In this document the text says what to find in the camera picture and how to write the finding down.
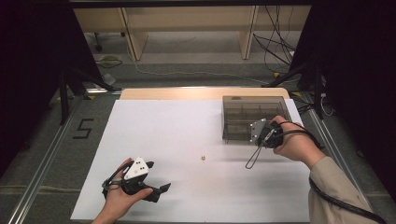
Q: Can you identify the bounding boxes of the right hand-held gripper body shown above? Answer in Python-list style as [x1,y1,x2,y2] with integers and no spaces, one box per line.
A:
[249,118,285,149]

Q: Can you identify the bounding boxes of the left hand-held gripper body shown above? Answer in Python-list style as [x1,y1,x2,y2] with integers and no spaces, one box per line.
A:
[120,156,161,203]

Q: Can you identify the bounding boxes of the clear grey drawer box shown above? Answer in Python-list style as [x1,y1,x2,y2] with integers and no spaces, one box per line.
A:
[221,95,293,145]

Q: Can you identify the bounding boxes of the person's right hand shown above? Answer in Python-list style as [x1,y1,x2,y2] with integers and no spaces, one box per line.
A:
[270,115,327,171]

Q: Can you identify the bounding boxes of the person's left hand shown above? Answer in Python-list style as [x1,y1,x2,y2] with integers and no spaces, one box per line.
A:
[102,158,155,217]

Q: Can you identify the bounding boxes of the white board sheet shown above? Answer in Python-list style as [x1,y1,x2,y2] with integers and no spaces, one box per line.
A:
[70,98,312,224]

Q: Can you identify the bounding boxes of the black tape numeral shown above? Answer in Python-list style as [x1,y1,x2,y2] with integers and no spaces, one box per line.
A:
[72,118,95,140]

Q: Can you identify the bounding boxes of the black tripod stand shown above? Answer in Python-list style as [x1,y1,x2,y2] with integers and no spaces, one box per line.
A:
[261,59,327,120]
[57,66,123,126]

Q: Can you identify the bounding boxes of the dark curtain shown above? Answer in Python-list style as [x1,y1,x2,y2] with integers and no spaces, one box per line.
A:
[289,0,396,202]
[0,0,105,176]

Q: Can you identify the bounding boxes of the light wooden desk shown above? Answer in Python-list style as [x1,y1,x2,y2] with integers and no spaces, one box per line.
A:
[73,6,312,62]

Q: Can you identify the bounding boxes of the black left gripper strap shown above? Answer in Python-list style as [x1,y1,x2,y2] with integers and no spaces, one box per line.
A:
[101,162,134,200]

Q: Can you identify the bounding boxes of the black gripper strap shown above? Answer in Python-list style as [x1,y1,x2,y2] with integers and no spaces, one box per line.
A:
[245,120,325,171]
[101,162,134,200]

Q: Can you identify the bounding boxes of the black right gripper strap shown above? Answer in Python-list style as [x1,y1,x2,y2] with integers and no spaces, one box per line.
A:
[245,120,325,171]

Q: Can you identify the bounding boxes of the black floor cables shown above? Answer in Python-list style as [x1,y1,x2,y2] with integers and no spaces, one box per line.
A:
[294,95,316,116]

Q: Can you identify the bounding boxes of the hanging black cables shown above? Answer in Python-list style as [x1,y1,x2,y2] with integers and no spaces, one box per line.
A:
[252,5,297,75]

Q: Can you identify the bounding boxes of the thick black cable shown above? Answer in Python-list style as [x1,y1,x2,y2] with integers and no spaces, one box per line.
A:
[307,176,388,224]

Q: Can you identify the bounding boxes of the green coiled cable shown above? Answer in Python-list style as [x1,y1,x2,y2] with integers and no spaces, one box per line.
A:
[94,54,124,70]

